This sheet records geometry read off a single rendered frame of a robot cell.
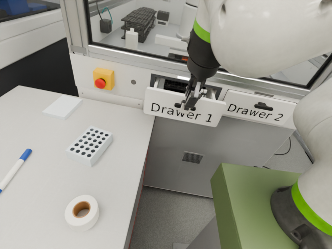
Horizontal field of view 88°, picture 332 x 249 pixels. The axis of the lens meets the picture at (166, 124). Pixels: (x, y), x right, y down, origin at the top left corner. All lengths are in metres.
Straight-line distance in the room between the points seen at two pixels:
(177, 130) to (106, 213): 0.52
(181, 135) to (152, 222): 0.66
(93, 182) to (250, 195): 0.42
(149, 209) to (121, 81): 0.91
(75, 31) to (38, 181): 0.51
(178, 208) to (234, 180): 0.91
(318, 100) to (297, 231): 0.29
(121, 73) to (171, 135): 0.39
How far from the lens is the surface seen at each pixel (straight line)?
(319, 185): 0.44
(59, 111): 0.78
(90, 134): 0.63
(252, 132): 0.93
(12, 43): 1.11
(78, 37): 0.77
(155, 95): 0.62
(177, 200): 1.40
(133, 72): 0.74
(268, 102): 0.82
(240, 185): 0.52
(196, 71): 0.41
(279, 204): 0.51
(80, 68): 0.82
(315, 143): 0.46
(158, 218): 1.33
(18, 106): 0.88
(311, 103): 0.52
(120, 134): 0.67
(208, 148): 0.97
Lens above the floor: 1.24
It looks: 41 degrees down
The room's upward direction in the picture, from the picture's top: 13 degrees clockwise
